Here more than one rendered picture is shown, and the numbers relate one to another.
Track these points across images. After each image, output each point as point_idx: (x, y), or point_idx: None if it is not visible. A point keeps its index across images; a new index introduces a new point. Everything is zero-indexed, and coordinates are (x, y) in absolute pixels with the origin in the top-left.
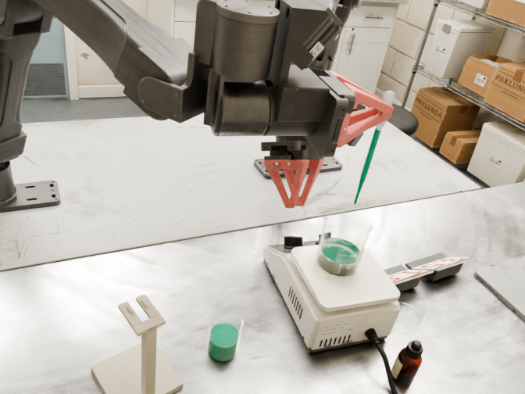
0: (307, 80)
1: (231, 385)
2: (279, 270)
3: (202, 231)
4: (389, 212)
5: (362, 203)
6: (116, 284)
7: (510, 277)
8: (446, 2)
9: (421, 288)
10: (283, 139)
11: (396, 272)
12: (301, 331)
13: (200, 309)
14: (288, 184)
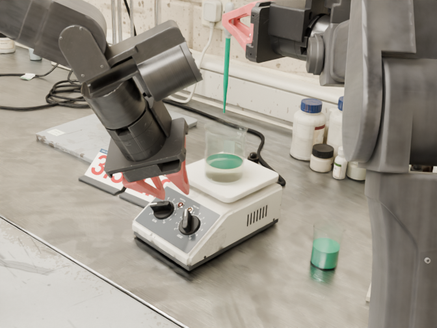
0: (304, 2)
1: (345, 248)
2: (226, 230)
3: None
4: (15, 211)
5: (7, 230)
6: None
7: (93, 148)
8: None
9: None
10: (164, 138)
11: (134, 196)
12: (270, 219)
13: (299, 288)
14: (152, 191)
